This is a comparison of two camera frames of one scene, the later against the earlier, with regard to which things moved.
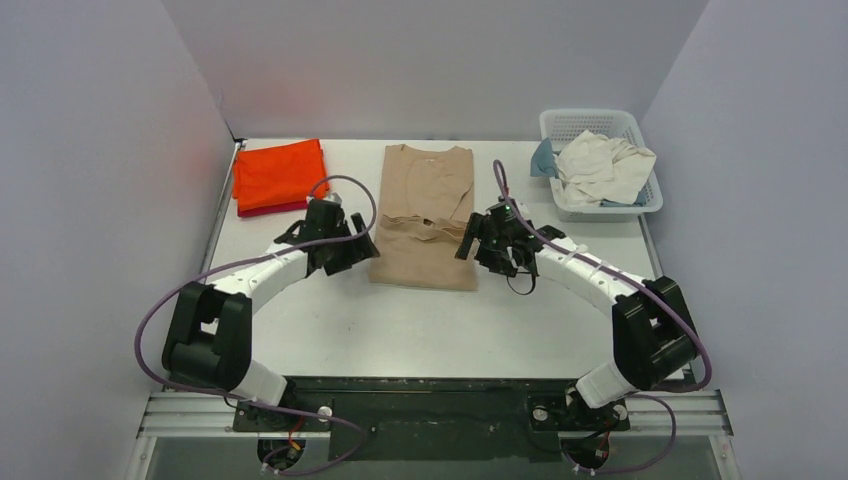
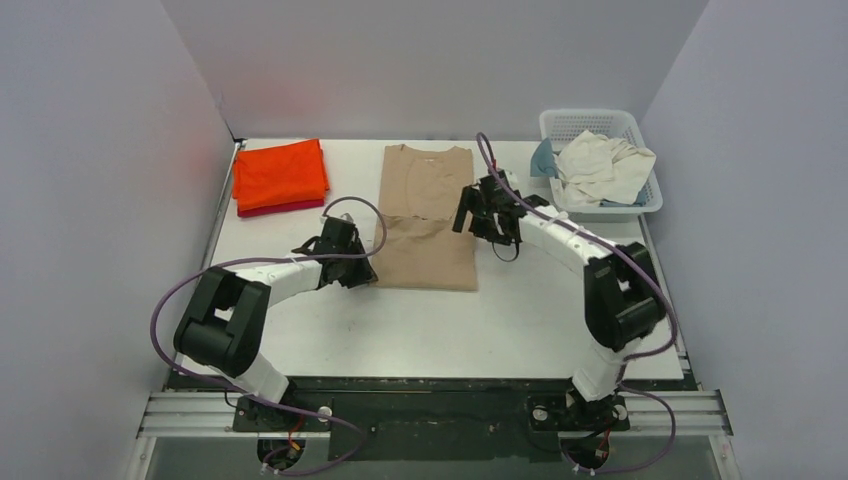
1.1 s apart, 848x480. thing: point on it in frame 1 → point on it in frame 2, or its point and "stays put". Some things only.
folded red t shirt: (270, 210) stays put
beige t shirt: (427, 200) stays put
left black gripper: (341, 245) → (357, 266)
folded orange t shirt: (279, 174) stays put
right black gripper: (482, 240) → (477, 211)
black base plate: (432, 418) stays put
